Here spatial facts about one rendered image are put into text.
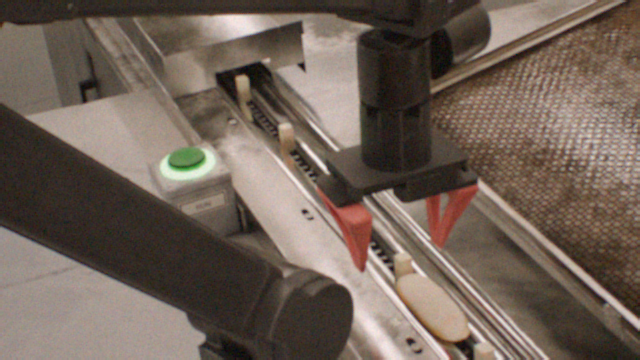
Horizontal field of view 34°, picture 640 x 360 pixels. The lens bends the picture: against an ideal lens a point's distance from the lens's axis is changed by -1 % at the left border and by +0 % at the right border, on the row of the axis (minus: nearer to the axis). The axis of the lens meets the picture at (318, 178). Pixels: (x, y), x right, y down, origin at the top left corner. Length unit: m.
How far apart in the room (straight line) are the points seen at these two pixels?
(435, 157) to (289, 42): 0.49
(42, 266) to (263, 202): 0.24
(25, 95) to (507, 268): 2.53
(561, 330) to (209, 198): 0.37
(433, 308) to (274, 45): 0.50
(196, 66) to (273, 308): 0.61
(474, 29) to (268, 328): 0.31
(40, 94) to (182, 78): 2.12
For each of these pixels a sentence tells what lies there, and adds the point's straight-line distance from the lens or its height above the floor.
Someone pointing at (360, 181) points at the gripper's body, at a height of 1.00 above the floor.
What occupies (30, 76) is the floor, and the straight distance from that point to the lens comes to 3.52.
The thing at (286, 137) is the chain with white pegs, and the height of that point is 0.86.
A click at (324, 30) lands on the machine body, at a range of 1.52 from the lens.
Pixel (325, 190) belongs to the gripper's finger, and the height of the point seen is 0.98.
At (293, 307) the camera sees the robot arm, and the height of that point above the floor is 0.99.
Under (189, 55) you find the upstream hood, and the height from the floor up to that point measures 0.91.
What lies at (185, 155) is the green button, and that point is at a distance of 1.08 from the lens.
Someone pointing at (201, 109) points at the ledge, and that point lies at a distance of 1.25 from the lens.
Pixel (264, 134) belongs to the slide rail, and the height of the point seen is 0.85.
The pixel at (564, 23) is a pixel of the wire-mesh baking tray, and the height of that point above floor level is 0.93.
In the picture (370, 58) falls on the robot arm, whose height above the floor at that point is 1.09.
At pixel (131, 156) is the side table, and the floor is 0.82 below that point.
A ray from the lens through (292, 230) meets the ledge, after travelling 1.02.
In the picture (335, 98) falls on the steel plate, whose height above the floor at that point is 0.82.
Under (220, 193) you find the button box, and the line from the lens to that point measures 1.07.
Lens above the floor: 1.45
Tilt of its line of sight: 32 degrees down
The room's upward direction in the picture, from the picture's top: 6 degrees counter-clockwise
